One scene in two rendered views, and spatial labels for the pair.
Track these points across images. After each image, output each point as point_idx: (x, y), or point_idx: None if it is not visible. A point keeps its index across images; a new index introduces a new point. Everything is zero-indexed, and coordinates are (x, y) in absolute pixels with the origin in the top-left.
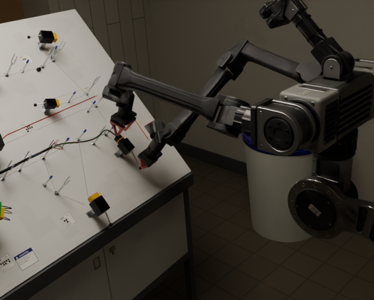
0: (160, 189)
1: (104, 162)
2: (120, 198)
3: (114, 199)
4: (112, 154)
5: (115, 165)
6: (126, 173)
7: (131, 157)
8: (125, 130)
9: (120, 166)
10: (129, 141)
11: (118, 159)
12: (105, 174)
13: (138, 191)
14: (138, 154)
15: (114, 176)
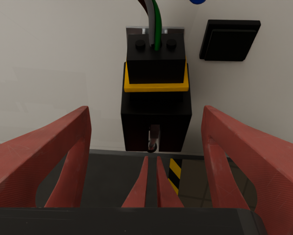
0: (181, 153)
1: (42, 30)
2: (34, 125)
3: (10, 119)
4: (113, 21)
5: (87, 62)
6: (117, 98)
7: (194, 73)
8: (203, 129)
9: (109, 75)
10: (184, 132)
11: (126, 51)
12: (14, 65)
13: (109, 135)
14: (238, 79)
15: (54, 85)
